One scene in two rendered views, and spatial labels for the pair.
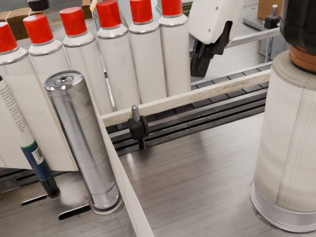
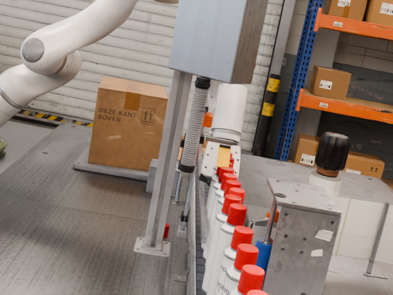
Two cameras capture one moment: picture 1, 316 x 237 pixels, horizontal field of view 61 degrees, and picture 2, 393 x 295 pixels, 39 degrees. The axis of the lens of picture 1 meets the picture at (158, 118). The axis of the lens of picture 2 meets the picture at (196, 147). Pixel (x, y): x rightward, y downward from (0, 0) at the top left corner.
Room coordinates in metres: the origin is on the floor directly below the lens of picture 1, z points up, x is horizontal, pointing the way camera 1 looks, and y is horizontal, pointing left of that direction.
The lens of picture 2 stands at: (0.27, 1.35, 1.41)
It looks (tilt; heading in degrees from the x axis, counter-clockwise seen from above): 13 degrees down; 281
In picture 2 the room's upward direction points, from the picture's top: 11 degrees clockwise
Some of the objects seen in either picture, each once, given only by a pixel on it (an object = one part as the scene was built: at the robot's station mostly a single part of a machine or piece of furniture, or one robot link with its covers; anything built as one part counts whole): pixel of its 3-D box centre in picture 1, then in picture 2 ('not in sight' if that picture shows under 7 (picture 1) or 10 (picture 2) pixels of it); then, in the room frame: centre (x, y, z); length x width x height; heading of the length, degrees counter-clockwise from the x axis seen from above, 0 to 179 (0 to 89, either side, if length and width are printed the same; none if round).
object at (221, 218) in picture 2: not in sight; (223, 244); (0.38, 0.31, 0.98); 0.05 x 0.05 x 0.20
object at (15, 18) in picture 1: (24, 23); not in sight; (4.30, 1.81, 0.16); 0.65 x 0.54 x 0.32; 103
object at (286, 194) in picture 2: not in sight; (301, 195); (0.26, 0.38, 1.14); 0.14 x 0.11 x 0.01; 104
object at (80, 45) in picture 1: (88, 71); (219, 209); (0.43, 0.11, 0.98); 0.05 x 0.05 x 0.20
